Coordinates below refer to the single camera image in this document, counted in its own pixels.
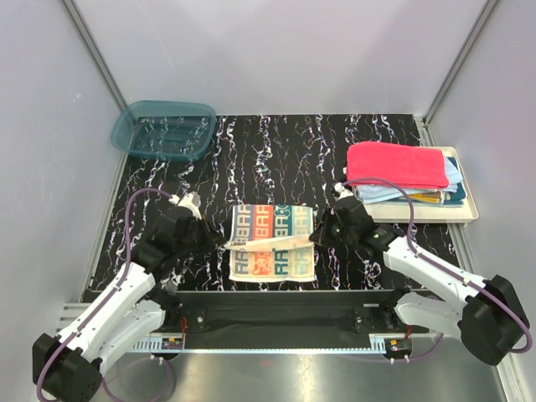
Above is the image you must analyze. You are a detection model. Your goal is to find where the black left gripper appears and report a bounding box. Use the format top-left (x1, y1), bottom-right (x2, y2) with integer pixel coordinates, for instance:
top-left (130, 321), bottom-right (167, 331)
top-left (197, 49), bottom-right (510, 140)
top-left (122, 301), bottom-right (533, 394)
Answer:
top-left (175, 213), bottom-right (226, 256)

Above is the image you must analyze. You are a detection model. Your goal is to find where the red towel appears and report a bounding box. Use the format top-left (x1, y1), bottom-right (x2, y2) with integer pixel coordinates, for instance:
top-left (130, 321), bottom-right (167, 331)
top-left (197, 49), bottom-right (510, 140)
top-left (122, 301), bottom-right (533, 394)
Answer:
top-left (346, 142), bottom-right (449, 188)

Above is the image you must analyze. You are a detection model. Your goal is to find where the white striped cloth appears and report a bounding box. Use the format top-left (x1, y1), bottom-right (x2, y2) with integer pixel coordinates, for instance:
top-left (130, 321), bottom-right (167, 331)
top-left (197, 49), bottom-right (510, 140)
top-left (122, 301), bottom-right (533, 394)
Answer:
top-left (224, 204), bottom-right (316, 283)

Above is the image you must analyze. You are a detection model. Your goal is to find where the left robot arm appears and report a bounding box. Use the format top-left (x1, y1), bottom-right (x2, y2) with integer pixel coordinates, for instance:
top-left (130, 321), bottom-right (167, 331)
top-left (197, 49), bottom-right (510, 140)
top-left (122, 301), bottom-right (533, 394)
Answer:
top-left (32, 201), bottom-right (225, 401)

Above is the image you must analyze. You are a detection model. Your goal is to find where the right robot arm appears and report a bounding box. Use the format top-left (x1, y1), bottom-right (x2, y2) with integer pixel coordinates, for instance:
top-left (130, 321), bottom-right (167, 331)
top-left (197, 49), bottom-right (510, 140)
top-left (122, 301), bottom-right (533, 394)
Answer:
top-left (310, 196), bottom-right (533, 366)

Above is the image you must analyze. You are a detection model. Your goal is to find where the white rectangular tray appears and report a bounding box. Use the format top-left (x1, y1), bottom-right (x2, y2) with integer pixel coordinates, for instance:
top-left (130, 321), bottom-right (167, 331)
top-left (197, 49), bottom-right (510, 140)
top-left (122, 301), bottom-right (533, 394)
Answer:
top-left (346, 147), bottom-right (478, 224)

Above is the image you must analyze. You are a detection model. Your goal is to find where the brown yellow folded towel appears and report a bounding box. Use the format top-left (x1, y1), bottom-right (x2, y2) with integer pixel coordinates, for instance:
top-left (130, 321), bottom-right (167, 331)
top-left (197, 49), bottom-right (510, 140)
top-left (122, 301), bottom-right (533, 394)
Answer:
top-left (409, 191), bottom-right (445, 205)

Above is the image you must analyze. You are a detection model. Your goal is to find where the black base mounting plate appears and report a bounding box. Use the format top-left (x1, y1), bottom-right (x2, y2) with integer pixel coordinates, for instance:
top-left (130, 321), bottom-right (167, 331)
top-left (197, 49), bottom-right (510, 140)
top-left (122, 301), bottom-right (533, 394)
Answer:
top-left (150, 291), bottom-right (429, 351)

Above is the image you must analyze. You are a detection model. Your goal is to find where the teal round laundry basket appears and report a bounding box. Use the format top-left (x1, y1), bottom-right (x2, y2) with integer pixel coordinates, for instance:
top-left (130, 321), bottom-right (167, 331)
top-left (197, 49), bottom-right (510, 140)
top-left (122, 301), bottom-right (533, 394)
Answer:
top-left (111, 100), bottom-right (217, 162)

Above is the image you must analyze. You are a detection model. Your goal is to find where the left orange connector box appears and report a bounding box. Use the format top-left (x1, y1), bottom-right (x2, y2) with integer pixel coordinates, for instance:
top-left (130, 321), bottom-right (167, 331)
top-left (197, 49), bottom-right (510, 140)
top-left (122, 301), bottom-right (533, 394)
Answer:
top-left (162, 335), bottom-right (185, 350)

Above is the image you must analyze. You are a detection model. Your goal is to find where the orange connector box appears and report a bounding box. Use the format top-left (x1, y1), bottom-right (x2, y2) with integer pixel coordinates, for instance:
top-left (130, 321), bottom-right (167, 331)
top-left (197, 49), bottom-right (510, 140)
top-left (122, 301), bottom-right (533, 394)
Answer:
top-left (162, 335), bottom-right (185, 350)
top-left (386, 338), bottom-right (413, 355)

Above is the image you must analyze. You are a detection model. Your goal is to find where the teal white folded towel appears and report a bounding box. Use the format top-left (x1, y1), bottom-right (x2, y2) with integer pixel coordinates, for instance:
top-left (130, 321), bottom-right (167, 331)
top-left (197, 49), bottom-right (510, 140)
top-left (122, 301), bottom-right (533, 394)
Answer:
top-left (407, 157), bottom-right (466, 207)

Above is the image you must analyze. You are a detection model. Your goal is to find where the right orange connector box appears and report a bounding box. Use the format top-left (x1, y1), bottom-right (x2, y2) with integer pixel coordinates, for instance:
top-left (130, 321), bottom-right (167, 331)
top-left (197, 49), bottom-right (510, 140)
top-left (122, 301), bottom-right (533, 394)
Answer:
top-left (386, 338), bottom-right (413, 355)

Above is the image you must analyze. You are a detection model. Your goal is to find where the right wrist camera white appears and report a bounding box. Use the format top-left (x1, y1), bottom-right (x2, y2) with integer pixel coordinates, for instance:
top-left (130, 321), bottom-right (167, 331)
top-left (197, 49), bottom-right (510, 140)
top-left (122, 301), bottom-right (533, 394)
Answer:
top-left (332, 183), bottom-right (354, 201)

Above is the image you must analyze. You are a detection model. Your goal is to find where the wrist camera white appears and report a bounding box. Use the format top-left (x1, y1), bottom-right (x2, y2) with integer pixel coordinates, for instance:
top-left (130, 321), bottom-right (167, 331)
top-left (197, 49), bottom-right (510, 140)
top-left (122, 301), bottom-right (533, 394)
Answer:
top-left (168, 192), bottom-right (202, 219)
top-left (332, 183), bottom-right (354, 201)

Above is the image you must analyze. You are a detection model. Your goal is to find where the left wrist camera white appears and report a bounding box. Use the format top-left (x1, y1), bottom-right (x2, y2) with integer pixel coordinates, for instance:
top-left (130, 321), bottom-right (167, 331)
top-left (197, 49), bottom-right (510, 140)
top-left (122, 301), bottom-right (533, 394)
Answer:
top-left (168, 192), bottom-right (202, 219)

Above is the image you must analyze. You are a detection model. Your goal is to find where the aluminium front rail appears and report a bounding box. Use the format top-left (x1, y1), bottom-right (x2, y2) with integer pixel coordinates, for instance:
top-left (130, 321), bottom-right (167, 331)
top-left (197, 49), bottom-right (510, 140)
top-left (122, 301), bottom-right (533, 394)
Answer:
top-left (54, 303), bottom-right (445, 355)

